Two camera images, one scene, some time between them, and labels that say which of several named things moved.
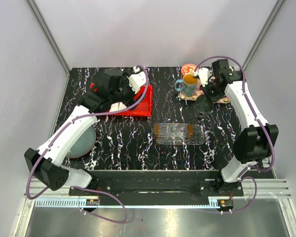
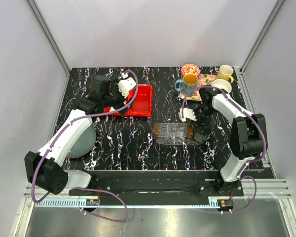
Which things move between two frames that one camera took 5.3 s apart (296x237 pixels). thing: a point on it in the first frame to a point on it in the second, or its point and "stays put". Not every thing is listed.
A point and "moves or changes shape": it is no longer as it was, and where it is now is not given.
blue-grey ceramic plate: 83,144 stays put
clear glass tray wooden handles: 179,134 stays put
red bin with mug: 144,108 stays put
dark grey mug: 203,104 moves or changes shape
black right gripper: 213,98 to 200,122
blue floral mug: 187,85 stays put
